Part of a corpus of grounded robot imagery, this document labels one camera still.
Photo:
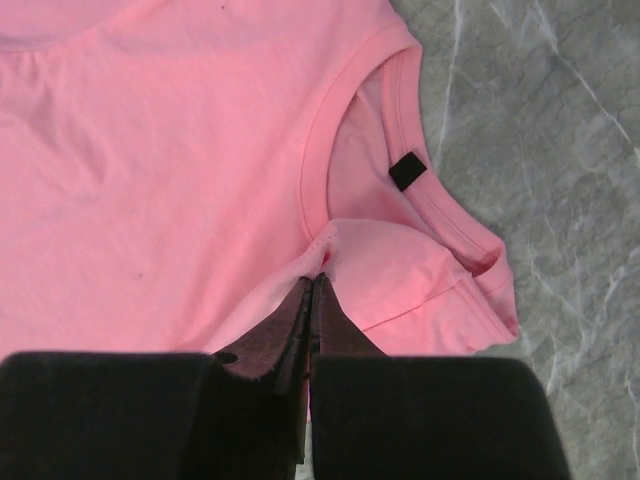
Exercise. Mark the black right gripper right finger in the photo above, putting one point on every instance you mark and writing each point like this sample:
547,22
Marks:
386,417

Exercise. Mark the pink t shirt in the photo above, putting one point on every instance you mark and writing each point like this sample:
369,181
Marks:
169,169

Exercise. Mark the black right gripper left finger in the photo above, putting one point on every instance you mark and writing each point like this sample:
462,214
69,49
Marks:
239,413

